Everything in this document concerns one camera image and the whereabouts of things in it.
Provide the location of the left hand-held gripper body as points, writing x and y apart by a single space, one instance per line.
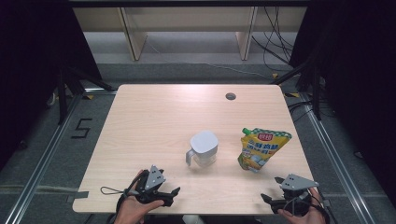
154 180

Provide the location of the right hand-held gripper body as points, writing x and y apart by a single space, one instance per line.
297 182

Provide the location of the yellow seasoning pouch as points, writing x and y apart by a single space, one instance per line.
261 149

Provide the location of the clear jar with grey lid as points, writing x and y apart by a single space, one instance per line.
204 143

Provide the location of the person's right hand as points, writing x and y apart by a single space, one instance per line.
311 217

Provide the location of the person's left hand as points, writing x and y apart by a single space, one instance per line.
130 211

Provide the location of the white rounded object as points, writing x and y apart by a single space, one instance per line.
193 219

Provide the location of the grey tape piece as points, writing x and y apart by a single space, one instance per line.
77 196
327 203

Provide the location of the small black object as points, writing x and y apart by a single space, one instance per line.
358 154

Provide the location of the black tape figure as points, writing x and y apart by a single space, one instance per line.
79 137

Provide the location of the yellow black tape piece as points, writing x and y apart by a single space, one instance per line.
275 75
292 94
88 97

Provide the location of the black metal stand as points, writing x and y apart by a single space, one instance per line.
316 93
62 102

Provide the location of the black curtain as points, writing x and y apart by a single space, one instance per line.
25 62
367 77

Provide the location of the beige wooden desk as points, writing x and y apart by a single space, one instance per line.
186 18

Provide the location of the metal floor rail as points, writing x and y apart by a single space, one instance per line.
337 155
46 155

